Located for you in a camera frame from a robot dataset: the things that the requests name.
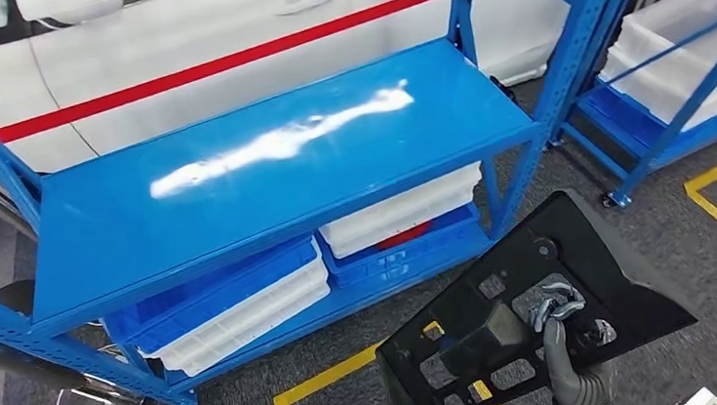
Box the red plastic item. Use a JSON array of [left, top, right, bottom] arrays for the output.
[[377, 220, 435, 251]]

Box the black plastic car part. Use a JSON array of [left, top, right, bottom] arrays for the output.
[[362, 179, 707, 405]]

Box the blue metal shelf rack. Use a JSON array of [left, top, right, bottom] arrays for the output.
[[0, 0, 670, 405], [538, 0, 717, 217]]

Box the blue plastic crate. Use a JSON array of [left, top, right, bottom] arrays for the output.
[[97, 233, 330, 361], [314, 201, 490, 291]]

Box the white grid plastic crate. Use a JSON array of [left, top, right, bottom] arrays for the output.
[[591, 0, 717, 140], [133, 255, 339, 382], [313, 162, 490, 262]]

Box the dark round floor base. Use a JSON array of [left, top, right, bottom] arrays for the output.
[[0, 279, 40, 319]]

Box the yellow floor tape square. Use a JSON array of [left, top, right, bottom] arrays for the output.
[[267, 314, 513, 405]]

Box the white car with red stripe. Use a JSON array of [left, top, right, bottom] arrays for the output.
[[0, 0, 693, 182]]

